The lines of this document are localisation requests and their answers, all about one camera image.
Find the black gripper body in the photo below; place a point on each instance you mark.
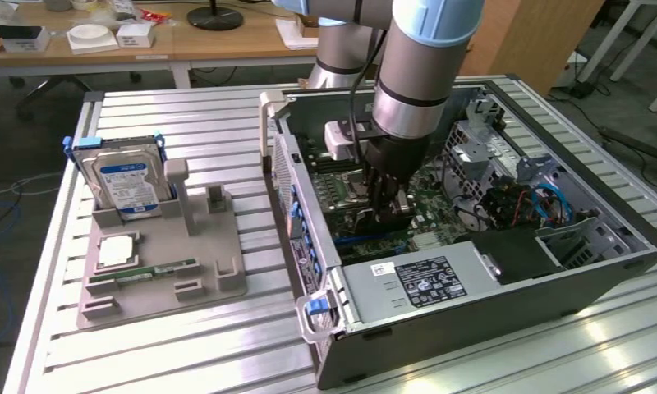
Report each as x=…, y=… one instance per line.
x=398, y=158

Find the graphics card with metal bracket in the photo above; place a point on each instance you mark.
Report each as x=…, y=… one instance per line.
x=383, y=227

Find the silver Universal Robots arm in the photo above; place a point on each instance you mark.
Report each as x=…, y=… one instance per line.
x=416, y=61

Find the blue expansion slot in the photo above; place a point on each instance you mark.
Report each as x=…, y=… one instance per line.
x=346, y=240

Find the CPU socket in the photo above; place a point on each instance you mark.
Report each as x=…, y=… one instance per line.
x=356, y=184

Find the green motherboard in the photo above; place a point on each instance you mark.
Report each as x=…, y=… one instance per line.
x=438, y=205

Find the metal disk bay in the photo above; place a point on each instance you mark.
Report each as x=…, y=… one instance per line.
x=471, y=164

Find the grey power supply unit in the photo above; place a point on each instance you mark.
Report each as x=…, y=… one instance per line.
x=372, y=295

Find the black open PC case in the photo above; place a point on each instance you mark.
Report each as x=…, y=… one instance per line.
x=471, y=328

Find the white paper stack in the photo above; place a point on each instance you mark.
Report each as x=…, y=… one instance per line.
x=296, y=35

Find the wooden cabinet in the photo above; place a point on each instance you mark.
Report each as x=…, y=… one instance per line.
x=537, y=37

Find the wooden desk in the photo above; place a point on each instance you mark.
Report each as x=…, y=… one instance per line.
x=224, y=45

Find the black chair base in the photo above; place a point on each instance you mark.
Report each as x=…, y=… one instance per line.
x=635, y=141
x=50, y=88

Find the grey printed parts rack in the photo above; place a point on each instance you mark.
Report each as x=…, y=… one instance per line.
x=159, y=295

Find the hard disk with blue caddy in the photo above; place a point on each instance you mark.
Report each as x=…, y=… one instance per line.
x=123, y=184

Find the green RAM stick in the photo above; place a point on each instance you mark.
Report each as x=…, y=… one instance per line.
x=143, y=274

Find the black round lamp base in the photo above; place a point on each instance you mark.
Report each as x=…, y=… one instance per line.
x=215, y=18

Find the silver CPU chip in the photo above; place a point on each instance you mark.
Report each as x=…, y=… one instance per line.
x=115, y=250

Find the red packet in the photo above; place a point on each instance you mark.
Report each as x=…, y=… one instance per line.
x=158, y=17

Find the small white cardboard box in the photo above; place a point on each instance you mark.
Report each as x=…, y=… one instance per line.
x=136, y=35

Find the white round holder block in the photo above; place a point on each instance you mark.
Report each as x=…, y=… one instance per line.
x=92, y=39

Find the black and white box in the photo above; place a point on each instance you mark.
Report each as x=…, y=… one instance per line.
x=22, y=39

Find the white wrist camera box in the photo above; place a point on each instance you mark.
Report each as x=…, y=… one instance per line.
x=339, y=139

